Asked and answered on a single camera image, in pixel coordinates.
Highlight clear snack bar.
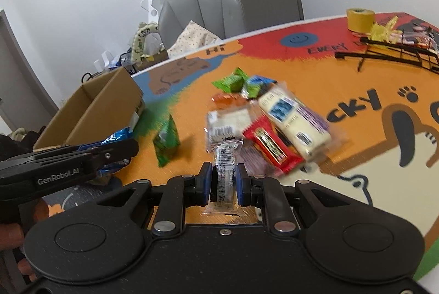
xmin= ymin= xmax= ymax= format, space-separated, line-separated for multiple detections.
xmin=203 ymin=139 xmax=243 ymax=216

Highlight green triangular snack packet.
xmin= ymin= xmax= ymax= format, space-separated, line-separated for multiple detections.
xmin=153 ymin=115 xmax=181 ymax=168

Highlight long white bread package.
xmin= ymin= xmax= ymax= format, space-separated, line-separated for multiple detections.
xmin=258 ymin=84 xmax=347 ymax=161

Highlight blue green snack packet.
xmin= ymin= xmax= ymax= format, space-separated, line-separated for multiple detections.
xmin=241 ymin=75 xmax=278 ymax=100

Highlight person's left hand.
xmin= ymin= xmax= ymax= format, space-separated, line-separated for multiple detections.
xmin=0 ymin=223 xmax=36 ymax=282

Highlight black clothing pile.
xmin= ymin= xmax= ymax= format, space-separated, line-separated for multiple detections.
xmin=0 ymin=127 xmax=44 ymax=161

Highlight purple snack packet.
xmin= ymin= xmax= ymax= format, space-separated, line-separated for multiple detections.
xmin=237 ymin=142 xmax=283 ymax=178

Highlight red snack bar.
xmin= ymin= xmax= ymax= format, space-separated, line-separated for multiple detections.
xmin=243 ymin=116 xmax=305 ymax=174

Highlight white rice cake package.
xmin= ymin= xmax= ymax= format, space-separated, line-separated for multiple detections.
xmin=205 ymin=107 xmax=252 ymax=152

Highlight orange snack packet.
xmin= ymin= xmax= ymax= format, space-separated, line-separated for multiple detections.
xmin=211 ymin=93 xmax=247 ymax=109

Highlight green cube snack packet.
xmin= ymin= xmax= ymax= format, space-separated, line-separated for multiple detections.
xmin=212 ymin=67 xmax=249 ymax=93

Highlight brown SF cardboard box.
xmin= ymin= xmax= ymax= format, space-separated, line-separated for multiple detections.
xmin=136 ymin=50 xmax=168 ymax=72

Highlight polka dot cushion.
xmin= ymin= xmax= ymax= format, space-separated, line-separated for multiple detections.
xmin=167 ymin=20 xmax=221 ymax=59

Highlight panda print neck pillow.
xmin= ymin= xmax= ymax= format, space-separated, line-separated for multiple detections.
xmin=131 ymin=22 xmax=161 ymax=63

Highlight grey chair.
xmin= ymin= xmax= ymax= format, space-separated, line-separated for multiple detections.
xmin=159 ymin=0 xmax=248 ymax=49

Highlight yellow tape roll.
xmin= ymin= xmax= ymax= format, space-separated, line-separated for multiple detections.
xmin=346 ymin=8 xmax=376 ymax=34

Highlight yellow plastic wrapper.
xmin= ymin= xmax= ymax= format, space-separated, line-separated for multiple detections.
xmin=369 ymin=16 xmax=401 ymax=43

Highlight pink snack packets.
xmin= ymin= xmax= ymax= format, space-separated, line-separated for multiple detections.
xmin=389 ymin=19 xmax=438 ymax=51

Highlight black wire rack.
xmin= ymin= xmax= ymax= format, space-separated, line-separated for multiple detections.
xmin=335 ymin=37 xmax=438 ymax=74

